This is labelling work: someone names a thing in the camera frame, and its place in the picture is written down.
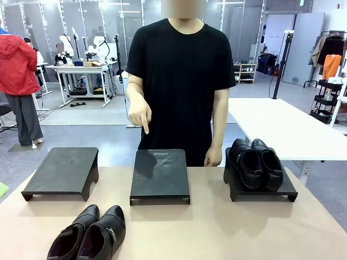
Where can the person's left hand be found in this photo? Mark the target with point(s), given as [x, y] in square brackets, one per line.
[214, 157]

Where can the person's right hand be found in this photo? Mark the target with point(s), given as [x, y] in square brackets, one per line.
[139, 115]

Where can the black perforated leather loafer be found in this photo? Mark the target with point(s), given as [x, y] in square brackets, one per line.
[271, 168]
[246, 168]

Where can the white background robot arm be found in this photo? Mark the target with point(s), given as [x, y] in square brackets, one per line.
[97, 46]

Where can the person's left forearm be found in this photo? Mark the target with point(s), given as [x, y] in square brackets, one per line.
[220, 119]

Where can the person's right forearm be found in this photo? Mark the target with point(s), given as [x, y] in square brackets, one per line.
[135, 93]

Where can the person in black t-shirt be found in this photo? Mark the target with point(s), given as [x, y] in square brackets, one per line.
[179, 81]

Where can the black metal shoe stand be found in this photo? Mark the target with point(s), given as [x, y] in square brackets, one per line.
[65, 170]
[287, 187]
[160, 176]

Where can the seated person in white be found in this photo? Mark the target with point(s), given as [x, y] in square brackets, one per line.
[63, 54]

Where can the person in red jacket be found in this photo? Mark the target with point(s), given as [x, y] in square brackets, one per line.
[16, 67]

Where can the black tripod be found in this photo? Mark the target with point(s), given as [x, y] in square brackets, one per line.
[118, 57]

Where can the black power strip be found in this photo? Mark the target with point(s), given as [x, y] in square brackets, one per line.
[77, 104]

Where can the cardboard box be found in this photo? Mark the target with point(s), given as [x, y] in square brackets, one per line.
[92, 64]

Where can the large white table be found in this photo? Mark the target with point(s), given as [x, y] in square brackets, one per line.
[279, 127]

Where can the white height-adjustable desk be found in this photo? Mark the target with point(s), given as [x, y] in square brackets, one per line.
[81, 69]

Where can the wooden shoe rack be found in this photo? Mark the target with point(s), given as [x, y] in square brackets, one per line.
[245, 71]

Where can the black storage bin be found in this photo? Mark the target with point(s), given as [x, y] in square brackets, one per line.
[267, 63]

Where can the black pointed ankle shoe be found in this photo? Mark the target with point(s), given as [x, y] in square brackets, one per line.
[108, 224]
[81, 219]

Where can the black rolling trolley cart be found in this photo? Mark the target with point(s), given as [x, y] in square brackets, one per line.
[326, 100]

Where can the orange garment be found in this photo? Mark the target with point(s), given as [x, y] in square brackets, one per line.
[332, 65]

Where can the green foam block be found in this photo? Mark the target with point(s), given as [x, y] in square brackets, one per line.
[2, 189]

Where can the clothes rack with coats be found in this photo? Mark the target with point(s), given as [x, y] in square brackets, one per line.
[329, 46]

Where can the black pole camera stand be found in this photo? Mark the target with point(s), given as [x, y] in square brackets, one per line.
[282, 65]

